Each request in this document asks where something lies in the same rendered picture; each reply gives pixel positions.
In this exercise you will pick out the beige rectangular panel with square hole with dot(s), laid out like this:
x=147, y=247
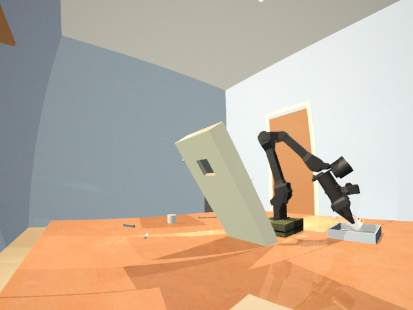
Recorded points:
x=213, y=160

